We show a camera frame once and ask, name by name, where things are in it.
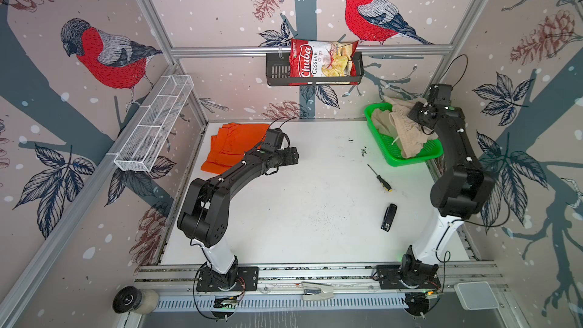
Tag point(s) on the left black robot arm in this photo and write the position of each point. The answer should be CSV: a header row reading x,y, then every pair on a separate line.
x,y
204,216

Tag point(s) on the white square box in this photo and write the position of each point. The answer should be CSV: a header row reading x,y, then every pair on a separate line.
x,y
476,296

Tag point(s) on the black wall basket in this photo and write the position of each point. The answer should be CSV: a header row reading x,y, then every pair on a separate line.
x,y
278,73

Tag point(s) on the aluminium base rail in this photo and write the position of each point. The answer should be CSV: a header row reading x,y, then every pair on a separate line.
x,y
279,288

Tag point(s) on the grey clip tool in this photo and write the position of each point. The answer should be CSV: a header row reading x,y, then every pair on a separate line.
x,y
316,292

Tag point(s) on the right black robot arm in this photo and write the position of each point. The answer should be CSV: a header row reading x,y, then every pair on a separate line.
x,y
463,188

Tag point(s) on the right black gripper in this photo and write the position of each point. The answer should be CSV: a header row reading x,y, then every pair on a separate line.
x,y
411,114

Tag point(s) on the green plastic basket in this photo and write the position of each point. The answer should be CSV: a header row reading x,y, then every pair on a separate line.
x,y
432,149

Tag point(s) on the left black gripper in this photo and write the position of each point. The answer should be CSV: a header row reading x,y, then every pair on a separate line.
x,y
291,156

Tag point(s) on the white wire mesh shelf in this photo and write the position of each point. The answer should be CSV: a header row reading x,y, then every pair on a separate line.
x,y
147,138

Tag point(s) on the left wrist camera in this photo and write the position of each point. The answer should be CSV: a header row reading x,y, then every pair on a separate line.
x,y
274,138

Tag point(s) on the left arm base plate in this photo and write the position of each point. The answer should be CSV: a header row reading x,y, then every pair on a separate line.
x,y
243,279

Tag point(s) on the small black marker object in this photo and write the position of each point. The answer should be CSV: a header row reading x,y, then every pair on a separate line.
x,y
389,217

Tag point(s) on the black yellow screwdriver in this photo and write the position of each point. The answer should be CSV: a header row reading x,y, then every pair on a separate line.
x,y
386,185

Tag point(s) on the tape roll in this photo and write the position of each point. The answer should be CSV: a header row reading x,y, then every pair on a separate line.
x,y
132,299

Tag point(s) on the red cassava chips bag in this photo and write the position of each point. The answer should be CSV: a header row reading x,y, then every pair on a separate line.
x,y
310,59

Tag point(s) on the beige shorts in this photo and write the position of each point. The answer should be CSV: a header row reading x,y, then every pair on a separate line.
x,y
406,134

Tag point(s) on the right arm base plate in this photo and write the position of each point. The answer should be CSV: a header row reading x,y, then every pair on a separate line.
x,y
391,278

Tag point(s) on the orange shorts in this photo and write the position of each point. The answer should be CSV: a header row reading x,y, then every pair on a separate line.
x,y
228,146

